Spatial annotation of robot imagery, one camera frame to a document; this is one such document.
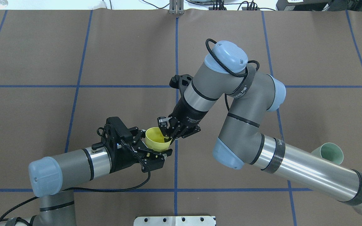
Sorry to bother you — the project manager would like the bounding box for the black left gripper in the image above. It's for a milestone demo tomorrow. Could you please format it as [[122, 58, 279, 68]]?
[[107, 127, 173, 173]]

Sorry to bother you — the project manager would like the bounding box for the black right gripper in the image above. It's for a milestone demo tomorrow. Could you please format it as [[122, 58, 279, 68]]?
[[157, 99, 207, 142]]

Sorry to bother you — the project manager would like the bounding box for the yellow cup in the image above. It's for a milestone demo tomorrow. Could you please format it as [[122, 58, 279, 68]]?
[[145, 127, 171, 152]]

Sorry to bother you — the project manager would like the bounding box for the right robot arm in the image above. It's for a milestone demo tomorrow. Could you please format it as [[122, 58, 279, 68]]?
[[157, 39, 362, 215]]

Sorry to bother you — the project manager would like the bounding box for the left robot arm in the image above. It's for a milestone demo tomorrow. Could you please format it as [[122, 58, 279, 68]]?
[[0, 124, 173, 226]]

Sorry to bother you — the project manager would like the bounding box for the green cup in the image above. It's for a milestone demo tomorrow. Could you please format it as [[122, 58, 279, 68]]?
[[311, 143, 344, 165]]

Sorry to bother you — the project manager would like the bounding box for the brown paper table mat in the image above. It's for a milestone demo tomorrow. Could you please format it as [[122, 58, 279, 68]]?
[[0, 8, 362, 226]]

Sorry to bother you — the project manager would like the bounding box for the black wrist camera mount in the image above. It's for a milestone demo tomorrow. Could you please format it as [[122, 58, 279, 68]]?
[[97, 117, 133, 149]]

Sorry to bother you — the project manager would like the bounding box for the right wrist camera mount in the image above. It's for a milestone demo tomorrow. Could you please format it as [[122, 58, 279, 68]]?
[[169, 74, 193, 96]]

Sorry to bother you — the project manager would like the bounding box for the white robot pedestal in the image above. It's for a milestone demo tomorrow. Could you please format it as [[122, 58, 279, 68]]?
[[133, 215, 217, 226]]

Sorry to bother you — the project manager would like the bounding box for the aluminium frame post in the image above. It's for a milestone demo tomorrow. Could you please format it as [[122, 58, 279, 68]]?
[[168, 0, 185, 15]]

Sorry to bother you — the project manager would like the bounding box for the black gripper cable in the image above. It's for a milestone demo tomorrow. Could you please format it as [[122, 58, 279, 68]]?
[[0, 138, 151, 226]]

